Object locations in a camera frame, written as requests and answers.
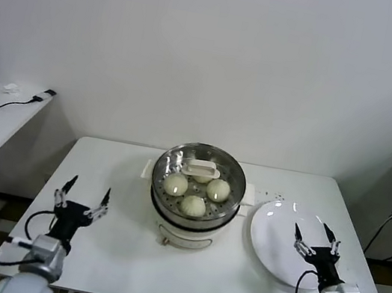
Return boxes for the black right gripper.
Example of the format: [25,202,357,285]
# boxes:
[284,218,356,293]

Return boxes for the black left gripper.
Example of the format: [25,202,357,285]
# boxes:
[44,170,115,253]

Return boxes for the white steamed baozi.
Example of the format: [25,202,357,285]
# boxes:
[204,177,233,206]
[179,193,209,219]
[162,170,192,199]
[192,173,215,186]

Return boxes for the glass lid with cream handle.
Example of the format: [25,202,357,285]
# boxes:
[146,135,253,224]

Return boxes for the stainless steel steamer basket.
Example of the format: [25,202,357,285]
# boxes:
[143,135,253,238]

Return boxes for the white round plate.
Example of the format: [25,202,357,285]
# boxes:
[241,194,349,293]

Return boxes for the small white crumpled tissue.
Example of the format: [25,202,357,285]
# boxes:
[1,81,22,97]

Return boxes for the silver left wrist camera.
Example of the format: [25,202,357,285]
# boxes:
[27,233,70,267]

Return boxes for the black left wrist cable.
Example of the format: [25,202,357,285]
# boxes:
[0,201,57,275]

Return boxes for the black desk cable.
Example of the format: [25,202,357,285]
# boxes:
[0,88,45,117]

